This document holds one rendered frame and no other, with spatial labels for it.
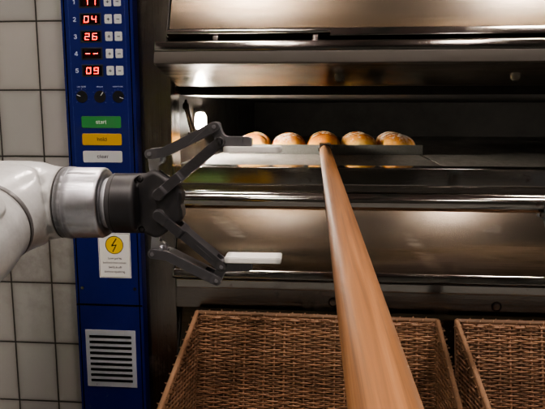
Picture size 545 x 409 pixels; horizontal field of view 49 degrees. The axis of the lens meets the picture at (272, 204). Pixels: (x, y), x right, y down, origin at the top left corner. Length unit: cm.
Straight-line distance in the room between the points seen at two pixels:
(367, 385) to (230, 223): 115
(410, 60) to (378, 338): 94
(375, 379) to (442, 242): 114
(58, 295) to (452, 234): 93
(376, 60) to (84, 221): 66
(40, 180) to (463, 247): 93
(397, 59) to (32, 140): 83
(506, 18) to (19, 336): 132
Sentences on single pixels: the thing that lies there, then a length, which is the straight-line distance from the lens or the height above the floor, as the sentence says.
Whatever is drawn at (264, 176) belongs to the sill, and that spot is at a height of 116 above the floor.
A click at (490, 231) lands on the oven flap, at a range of 141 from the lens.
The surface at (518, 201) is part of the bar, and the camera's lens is 101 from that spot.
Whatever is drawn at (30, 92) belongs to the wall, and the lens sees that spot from 148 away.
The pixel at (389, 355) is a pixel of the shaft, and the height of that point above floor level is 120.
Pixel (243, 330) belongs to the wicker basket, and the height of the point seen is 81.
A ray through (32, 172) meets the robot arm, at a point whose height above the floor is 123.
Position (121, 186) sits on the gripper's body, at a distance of 74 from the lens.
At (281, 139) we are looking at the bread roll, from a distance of 174.
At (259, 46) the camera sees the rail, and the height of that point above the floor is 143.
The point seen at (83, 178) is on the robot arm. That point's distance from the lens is 76.
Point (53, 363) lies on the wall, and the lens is 160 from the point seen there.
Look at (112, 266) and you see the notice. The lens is 143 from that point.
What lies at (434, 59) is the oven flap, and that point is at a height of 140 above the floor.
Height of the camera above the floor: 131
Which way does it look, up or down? 9 degrees down
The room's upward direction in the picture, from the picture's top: straight up
